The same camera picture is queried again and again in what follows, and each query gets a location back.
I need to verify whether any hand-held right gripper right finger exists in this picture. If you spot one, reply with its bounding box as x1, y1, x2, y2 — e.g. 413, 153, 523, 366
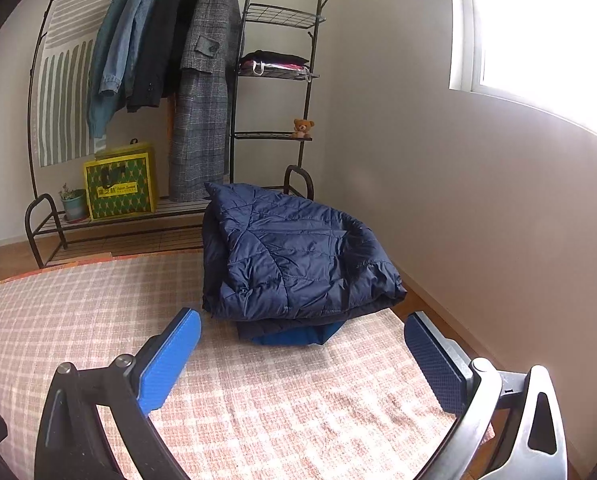
403, 311, 569, 480

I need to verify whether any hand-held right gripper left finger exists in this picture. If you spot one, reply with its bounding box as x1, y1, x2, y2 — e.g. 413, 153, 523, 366
33, 306, 204, 480

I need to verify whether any navy puffer jacket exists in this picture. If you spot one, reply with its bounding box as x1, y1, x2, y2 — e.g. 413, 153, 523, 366
201, 181, 408, 348

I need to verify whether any black metal clothes rack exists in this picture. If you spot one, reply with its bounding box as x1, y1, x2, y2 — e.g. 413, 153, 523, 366
24, 0, 329, 268

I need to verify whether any folded clothes pile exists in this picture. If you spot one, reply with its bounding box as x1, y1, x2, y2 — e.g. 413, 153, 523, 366
238, 51, 311, 81

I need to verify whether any pink plaid blanket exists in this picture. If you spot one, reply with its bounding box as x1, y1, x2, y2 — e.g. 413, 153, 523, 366
0, 250, 496, 480

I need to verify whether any green yellow gift box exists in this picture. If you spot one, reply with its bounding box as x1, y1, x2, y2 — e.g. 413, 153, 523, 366
82, 139, 158, 222

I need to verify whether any small potted plant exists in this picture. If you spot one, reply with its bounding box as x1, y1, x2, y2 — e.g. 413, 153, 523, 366
58, 183, 88, 222

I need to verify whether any grey plaid coat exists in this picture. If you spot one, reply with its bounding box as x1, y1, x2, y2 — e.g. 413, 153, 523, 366
168, 0, 242, 202

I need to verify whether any green striped hanging cloth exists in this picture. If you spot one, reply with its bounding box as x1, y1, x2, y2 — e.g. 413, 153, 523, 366
34, 0, 139, 167

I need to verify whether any teal denim jacket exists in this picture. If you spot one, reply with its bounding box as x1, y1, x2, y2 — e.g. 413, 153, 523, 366
87, 0, 139, 138

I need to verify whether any black coat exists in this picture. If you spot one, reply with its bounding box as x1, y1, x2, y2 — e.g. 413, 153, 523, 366
126, 0, 204, 113

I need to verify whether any blue denim jacket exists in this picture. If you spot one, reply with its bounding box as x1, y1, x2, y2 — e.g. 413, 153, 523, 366
112, 0, 172, 101

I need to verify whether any window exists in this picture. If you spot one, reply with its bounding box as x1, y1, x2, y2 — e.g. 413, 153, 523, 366
448, 0, 597, 148

